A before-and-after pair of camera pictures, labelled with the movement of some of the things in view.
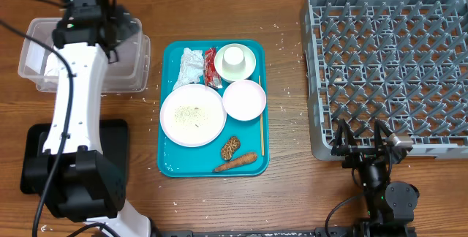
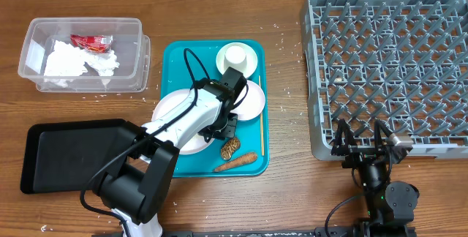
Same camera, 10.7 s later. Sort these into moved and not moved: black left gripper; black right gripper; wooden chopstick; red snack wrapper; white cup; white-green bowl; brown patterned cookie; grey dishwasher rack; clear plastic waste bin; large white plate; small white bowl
Moved: large white plate; black left gripper; red snack wrapper
Not moved: white cup; small white bowl; wooden chopstick; black right gripper; clear plastic waste bin; brown patterned cookie; grey dishwasher rack; white-green bowl
